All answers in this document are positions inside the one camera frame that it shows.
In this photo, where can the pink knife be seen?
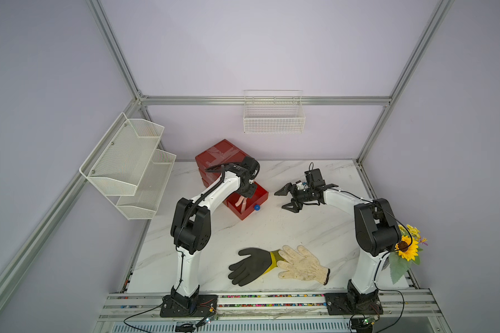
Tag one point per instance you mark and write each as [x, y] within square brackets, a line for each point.
[242, 203]

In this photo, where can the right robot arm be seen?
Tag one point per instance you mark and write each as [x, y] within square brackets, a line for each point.
[376, 228]

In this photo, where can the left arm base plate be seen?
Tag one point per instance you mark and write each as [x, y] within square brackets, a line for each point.
[197, 306]

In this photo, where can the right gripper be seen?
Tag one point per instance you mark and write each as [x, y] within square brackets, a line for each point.
[296, 206]

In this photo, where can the aluminium mounting rail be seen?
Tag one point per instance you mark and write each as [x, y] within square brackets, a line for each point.
[410, 310]

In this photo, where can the sunflower bouquet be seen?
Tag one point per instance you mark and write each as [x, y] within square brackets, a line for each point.
[406, 252]

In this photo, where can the black yellow work glove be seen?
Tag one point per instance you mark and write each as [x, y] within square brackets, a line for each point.
[255, 263]

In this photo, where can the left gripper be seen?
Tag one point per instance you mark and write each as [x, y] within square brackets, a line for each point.
[250, 193]

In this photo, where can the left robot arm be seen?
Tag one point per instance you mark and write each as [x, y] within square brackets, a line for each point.
[191, 227]

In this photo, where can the red bottom drawer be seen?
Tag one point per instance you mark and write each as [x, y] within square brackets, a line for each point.
[254, 203]

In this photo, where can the red drawer cabinet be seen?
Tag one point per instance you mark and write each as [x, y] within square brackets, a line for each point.
[222, 152]

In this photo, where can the white wire wall basket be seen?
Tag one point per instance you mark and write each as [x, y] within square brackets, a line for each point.
[273, 112]

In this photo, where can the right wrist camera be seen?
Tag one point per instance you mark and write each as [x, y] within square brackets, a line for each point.
[302, 186]

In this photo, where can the white mesh shelf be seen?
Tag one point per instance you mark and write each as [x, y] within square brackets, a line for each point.
[119, 162]
[145, 203]

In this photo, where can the lower white mesh shelf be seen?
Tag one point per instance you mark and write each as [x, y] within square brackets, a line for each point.
[145, 203]

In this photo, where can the upper white mesh shelf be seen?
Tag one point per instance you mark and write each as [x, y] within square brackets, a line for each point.
[119, 162]

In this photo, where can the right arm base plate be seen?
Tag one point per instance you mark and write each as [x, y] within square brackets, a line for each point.
[344, 303]

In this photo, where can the white cotton glove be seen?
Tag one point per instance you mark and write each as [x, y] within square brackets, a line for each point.
[301, 264]

